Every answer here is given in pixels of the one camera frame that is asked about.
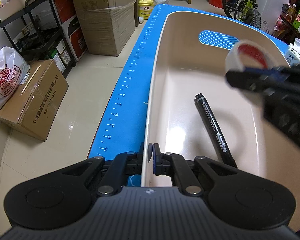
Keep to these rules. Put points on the green children's bicycle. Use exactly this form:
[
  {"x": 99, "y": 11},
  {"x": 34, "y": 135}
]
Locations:
[{"x": 245, "y": 11}]

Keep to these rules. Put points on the white appliance cabinet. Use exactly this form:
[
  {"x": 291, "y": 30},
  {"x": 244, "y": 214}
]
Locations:
[{"x": 277, "y": 5}]

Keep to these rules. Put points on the black marker pen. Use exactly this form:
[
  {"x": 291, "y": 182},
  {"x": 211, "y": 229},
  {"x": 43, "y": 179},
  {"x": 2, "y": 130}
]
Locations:
[{"x": 214, "y": 130}]

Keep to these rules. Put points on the floor cardboard box with text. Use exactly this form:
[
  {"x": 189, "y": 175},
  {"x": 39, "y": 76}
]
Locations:
[{"x": 34, "y": 104}]

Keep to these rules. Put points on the beige plastic storage bin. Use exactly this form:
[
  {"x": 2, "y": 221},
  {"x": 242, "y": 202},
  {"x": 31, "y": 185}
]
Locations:
[{"x": 185, "y": 67}]

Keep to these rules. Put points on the white red shopping bag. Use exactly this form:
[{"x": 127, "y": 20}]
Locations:
[{"x": 13, "y": 69}]

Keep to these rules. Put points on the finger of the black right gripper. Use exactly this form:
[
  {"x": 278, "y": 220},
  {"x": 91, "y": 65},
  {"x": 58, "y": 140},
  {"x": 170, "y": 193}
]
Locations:
[
  {"x": 258, "y": 82},
  {"x": 277, "y": 70}
]

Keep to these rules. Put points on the yellow oil jug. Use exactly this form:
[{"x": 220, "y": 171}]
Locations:
[{"x": 145, "y": 8}]

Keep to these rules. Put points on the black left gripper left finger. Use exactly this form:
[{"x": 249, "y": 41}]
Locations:
[{"x": 124, "y": 170}]

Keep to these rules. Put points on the black metal shelf rack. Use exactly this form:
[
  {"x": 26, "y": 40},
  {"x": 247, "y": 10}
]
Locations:
[{"x": 39, "y": 43}]

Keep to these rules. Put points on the white tissue pack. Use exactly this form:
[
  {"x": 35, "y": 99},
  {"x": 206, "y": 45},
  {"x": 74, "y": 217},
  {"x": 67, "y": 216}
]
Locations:
[{"x": 292, "y": 54}]

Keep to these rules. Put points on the stacked lower cardboard box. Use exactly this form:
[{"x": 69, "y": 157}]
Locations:
[{"x": 107, "y": 25}]

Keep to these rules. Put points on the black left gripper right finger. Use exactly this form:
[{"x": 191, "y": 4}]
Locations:
[{"x": 171, "y": 169}]

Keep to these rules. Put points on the blue silicone mat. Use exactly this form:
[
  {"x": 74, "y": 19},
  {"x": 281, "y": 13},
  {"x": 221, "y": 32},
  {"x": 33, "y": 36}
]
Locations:
[{"x": 123, "y": 125}]

